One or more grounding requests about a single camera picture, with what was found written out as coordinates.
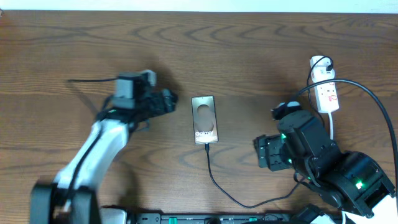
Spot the Samsung Galaxy smartphone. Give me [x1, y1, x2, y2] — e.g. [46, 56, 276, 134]
[192, 95, 219, 144]

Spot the black USB charging cable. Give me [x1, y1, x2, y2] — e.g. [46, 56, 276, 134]
[204, 56, 335, 209]

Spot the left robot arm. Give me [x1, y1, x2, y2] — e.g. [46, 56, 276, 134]
[29, 70, 178, 223]

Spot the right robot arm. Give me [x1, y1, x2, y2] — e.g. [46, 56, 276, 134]
[253, 110, 395, 218]

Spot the white power strip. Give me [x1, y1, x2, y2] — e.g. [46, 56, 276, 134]
[310, 55, 340, 114]

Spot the white power strip cord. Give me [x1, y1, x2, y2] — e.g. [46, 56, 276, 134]
[327, 112, 336, 141]

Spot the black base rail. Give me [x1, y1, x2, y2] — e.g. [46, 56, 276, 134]
[99, 204, 347, 224]

